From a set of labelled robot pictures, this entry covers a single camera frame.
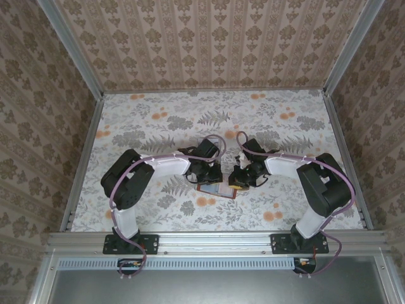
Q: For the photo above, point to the long aluminium base rail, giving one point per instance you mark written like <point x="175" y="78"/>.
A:
<point x="215" y="242"/>

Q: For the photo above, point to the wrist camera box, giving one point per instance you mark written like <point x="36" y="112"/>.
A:
<point x="206" y="148"/>
<point x="253" y="147"/>

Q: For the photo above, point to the aluminium lower frame bar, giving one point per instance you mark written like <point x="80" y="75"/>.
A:
<point x="44" y="285"/>
<point x="393" y="285"/>

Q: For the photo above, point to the floral patterned table cover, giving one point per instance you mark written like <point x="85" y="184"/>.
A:
<point x="253" y="111"/>

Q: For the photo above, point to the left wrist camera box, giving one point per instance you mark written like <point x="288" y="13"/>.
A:
<point x="206" y="148"/>

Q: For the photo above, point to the black connector board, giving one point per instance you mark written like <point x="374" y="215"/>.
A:
<point x="303" y="264"/>
<point x="128" y="264"/>

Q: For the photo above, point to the brown leather card holder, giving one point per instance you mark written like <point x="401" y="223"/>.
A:
<point x="226" y="191"/>

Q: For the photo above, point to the grey sheet metal panel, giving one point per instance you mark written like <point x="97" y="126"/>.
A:
<point x="215" y="288"/>

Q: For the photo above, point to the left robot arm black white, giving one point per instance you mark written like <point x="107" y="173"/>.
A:
<point x="139" y="190"/>

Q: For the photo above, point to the aluminium frame post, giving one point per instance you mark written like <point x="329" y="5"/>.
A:
<point x="77" y="50"/>
<point x="351" y="47"/>

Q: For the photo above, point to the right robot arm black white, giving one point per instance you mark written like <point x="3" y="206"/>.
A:
<point x="326" y="193"/>

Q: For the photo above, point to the aluminium side rail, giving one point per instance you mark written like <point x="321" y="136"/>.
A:
<point x="343" y="142"/>
<point x="88" y="142"/>

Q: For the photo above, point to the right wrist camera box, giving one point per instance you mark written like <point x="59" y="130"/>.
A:
<point x="253" y="147"/>

